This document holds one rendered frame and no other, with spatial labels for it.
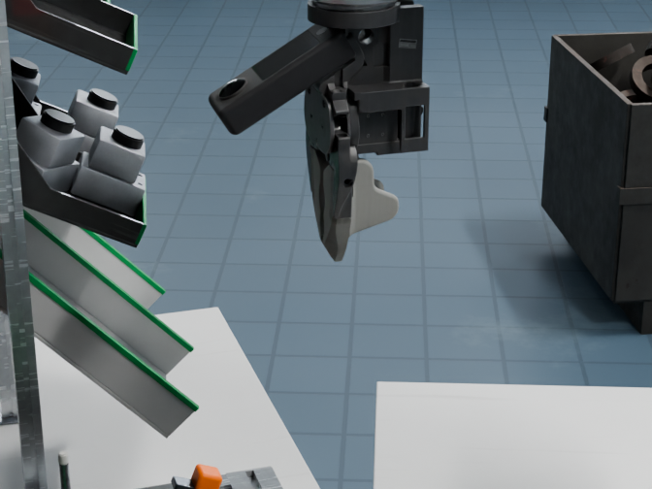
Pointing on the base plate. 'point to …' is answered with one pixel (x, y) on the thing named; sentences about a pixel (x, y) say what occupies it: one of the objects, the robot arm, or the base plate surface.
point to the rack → (16, 293)
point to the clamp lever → (202, 477)
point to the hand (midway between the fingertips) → (328, 245)
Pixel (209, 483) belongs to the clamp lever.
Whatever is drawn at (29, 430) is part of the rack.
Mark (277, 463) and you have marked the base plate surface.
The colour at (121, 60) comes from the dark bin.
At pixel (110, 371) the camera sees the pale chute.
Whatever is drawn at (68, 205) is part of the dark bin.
